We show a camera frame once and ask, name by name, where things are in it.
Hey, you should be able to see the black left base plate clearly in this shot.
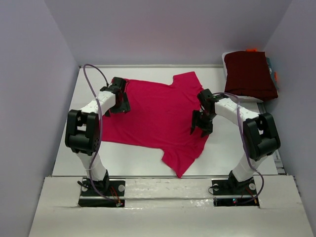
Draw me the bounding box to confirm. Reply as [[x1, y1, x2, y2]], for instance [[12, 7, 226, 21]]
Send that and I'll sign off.
[[77, 178, 125, 208]]

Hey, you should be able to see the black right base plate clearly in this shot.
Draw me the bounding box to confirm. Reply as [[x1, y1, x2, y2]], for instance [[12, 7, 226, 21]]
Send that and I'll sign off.
[[208, 178, 260, 207]]

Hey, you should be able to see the metal rail right side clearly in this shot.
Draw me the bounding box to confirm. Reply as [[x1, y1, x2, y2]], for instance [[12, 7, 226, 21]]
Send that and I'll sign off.
[[257, 102, 287, 175]]

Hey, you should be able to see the teal orange item beside stack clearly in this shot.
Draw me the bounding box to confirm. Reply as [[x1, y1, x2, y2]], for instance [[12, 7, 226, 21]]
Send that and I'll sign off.
[[266, 57, 279, 90]]

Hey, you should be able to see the dark red folded t-shirt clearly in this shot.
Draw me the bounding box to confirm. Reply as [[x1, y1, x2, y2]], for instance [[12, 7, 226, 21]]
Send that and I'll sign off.
[[224, 51, 278, 101]]

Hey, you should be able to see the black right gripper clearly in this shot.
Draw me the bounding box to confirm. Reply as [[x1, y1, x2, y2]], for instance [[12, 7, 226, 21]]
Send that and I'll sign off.
[[190, 110, 216, 138]]

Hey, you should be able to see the pink t-shirt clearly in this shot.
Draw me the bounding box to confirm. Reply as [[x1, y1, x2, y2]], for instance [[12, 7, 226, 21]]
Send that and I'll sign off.
[[102, 72, 207, 178]]

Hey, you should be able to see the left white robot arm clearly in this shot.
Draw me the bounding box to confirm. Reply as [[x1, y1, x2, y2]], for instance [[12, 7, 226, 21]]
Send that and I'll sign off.
[[65, 77, 130, 195]]

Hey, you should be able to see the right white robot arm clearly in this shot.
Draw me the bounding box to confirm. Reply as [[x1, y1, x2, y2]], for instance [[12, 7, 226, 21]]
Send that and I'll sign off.
[[191, 89, 280, 194]]

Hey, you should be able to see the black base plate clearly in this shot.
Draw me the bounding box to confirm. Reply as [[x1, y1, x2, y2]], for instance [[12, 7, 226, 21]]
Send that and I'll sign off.
[[77, 178, 125, 208], [208, 178, 260, 207]]

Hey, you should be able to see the orange object behind stack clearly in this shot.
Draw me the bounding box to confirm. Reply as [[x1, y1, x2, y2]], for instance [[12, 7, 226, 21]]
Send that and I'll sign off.
[[246, 48, 257, 52]]

